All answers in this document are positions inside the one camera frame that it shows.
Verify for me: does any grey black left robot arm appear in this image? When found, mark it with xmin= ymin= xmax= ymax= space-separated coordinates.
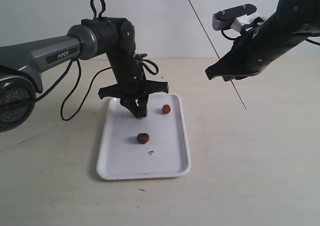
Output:
xmin=0 ymin=17 xmax=169 ymax=132

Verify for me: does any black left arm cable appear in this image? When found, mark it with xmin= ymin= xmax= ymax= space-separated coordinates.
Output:
xmin=32 ymin=0 xmax=160 ymax=121

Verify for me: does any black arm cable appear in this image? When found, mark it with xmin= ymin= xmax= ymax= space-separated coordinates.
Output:
xmin=32 ymin=0 xmax=160 ymax=121
xmin=221 ymin=28 xmax=320 ymax=46

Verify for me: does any white rectangular plastic tray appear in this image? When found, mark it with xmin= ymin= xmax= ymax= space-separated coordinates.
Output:
xmin=96 ymin=93 xmax=191 ymax=180

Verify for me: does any dark red date fruit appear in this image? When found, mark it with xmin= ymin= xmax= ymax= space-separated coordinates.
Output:
xmin=136 ymin=133 xmax=150 ymax=144
xmin=137 ymin=111 xmax=147 ymax=118

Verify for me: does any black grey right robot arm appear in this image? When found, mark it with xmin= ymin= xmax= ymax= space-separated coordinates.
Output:
xmin=205 ymin=0 xmax=320 ymax=82

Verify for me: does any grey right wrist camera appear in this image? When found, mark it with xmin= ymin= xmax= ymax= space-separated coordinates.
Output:
xmin=212 ymin=4 xmax=266 ymax=33

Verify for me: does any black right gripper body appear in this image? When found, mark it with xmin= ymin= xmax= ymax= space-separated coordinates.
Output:
xmin=222 ymin=20 xmax=283 ymax=77

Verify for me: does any thin metal skewer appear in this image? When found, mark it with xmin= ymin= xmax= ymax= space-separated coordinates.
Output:
xmin=188 ymin=0 xmax=247 ymax=110

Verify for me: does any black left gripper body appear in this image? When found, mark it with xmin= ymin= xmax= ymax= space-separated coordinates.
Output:
xmin=98 ymin=53 xmax=169 ymax=101

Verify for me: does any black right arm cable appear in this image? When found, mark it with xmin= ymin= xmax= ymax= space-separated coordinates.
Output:
xmin=221 ymin=28 xmax=320 ymax=46

